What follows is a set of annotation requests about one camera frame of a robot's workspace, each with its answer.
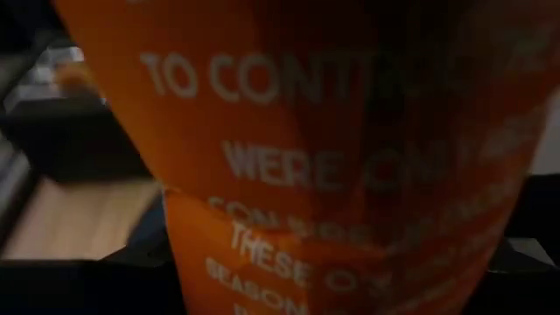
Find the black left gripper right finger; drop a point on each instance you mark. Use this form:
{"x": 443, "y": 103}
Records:
{"x": 512, "y": 284}

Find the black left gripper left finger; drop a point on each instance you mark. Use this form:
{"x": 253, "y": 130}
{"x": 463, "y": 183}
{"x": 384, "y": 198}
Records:
{"x": 144, "y": 284}

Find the orange pumpkin cereal box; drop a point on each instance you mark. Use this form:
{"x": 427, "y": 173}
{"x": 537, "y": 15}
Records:
{"x": 306, "y": 153}

